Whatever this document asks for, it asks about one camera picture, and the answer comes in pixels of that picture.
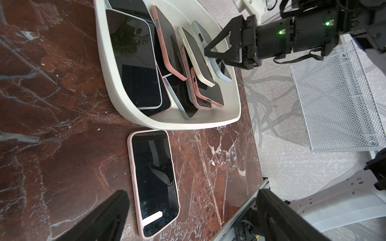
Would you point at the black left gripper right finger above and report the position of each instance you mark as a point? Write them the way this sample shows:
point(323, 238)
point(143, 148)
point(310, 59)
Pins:
point(280, 223)

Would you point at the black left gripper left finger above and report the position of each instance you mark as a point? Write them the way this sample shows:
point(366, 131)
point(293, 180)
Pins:
point(105, 223)

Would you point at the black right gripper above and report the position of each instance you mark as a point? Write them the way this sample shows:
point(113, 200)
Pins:
point(307, 32)

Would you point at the phone with cream case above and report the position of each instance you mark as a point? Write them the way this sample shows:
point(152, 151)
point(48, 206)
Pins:
point(197, 59)

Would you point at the phone with pink case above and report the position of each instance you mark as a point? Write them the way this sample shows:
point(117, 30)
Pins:
point(154, 181)

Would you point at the phone pink case lying right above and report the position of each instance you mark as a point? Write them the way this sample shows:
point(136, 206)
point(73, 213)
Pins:
point(204, 92)

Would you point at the phone pink case in box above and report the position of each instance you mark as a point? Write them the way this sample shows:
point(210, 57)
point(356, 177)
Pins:
point(171, 52)

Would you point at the phone light blue bottom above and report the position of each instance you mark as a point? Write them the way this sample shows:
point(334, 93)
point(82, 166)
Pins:
point(179, 91)

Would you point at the white plastic storage box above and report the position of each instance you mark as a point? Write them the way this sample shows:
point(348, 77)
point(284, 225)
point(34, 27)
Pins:
point(179, 13)

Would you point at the large phone grey case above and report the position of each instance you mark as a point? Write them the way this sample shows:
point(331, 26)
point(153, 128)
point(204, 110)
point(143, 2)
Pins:
point(134, 54)

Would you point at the dark phone back of box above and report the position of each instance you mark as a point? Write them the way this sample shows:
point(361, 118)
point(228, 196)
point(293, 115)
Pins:
point(139, 9)

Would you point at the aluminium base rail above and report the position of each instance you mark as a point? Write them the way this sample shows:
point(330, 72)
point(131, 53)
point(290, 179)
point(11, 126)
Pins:
point(239, 227)

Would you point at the white wire mesh basket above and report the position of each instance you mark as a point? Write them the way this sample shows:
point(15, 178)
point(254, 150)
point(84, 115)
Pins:
point(337, 104)

